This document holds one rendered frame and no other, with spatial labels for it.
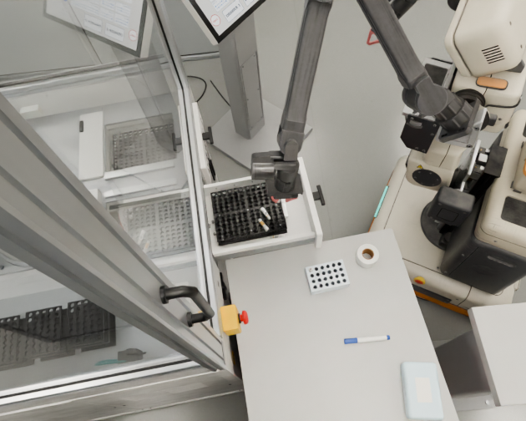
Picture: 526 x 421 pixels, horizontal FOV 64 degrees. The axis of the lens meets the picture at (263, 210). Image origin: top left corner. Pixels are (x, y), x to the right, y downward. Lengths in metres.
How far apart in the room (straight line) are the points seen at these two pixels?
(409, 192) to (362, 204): 0.34
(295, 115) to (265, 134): 1.51
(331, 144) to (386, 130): 0.34
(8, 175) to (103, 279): 0.15
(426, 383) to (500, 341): 0.28
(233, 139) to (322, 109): 0.60
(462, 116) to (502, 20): 0.23
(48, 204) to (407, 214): 1.87
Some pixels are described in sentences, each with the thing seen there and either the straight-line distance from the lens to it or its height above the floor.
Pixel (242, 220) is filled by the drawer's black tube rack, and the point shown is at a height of 0.90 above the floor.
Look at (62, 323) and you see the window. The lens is 0.63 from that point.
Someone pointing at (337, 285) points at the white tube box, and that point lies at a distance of 1.37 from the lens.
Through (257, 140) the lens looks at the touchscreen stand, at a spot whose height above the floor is 0.04.
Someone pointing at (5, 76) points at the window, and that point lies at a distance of 0.39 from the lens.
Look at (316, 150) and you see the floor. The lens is 2.56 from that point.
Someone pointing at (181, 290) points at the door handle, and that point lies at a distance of 0.61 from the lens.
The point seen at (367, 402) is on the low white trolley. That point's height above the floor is 0.76.
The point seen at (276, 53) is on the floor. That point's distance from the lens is 3.08.
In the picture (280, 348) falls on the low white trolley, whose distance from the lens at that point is 1.36.
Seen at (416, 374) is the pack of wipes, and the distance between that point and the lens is 1.36.
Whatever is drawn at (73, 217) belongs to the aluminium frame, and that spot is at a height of 1.80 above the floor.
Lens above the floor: 2.11
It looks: 63 degrees down
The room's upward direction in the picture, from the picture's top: 9 degrees counter-clockwise
